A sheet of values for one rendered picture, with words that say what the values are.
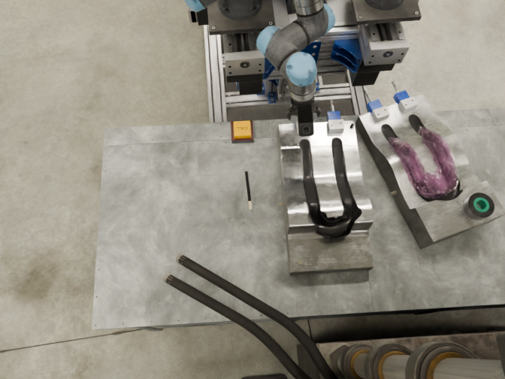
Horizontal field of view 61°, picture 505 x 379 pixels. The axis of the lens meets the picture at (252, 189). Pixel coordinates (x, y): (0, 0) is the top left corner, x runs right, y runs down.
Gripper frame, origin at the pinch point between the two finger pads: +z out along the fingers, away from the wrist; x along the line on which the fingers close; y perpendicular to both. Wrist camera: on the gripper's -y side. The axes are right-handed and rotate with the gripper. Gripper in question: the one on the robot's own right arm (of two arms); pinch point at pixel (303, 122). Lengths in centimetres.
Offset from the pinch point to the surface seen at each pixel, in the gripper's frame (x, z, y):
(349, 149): -14.2, 6.7, -8.9
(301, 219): 3.6, -3.9, -32.5
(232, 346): 42, 79, -80
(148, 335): 82, 75, -72
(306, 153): 0.1, 5.1, -9.4
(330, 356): -1, 4, -74
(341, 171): -10.9, 6.0, -16.3
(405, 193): -30.6, 8.0, -25.4
